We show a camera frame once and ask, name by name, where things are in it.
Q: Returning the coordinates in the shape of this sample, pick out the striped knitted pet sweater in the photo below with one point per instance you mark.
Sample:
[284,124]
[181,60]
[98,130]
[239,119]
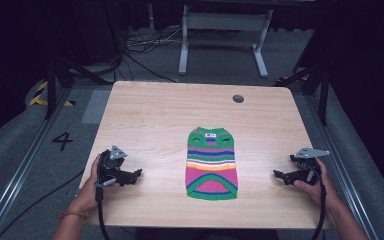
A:
[211,166]

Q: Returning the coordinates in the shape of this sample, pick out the person's right hand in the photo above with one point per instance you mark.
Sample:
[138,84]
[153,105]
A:
[323,186]

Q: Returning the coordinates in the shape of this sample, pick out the black metal stand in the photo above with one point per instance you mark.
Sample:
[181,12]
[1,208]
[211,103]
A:
[323,93]
[51,86]

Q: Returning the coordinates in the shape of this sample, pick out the grey floor plate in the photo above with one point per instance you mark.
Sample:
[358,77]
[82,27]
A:
[96,106]

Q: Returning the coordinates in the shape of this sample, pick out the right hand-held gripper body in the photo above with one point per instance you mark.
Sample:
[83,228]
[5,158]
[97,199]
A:
[308,165]

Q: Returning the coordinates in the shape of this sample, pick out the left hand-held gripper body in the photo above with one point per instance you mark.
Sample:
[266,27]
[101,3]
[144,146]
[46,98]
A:
[109,166]

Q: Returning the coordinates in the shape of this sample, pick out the white metal desk frame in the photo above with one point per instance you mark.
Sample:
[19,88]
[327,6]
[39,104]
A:
[225,21]

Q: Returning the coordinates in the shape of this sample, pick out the grey table grommet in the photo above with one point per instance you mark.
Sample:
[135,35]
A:
[238,98]

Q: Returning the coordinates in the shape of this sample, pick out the yellow black floor tape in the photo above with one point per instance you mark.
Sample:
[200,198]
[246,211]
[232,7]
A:
[38,98]

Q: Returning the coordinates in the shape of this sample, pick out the metal floor rail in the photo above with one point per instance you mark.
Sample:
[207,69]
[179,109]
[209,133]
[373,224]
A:
[16,173]
[343,173]

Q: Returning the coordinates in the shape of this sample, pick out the person's left hand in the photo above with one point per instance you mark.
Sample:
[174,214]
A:
[91,191]

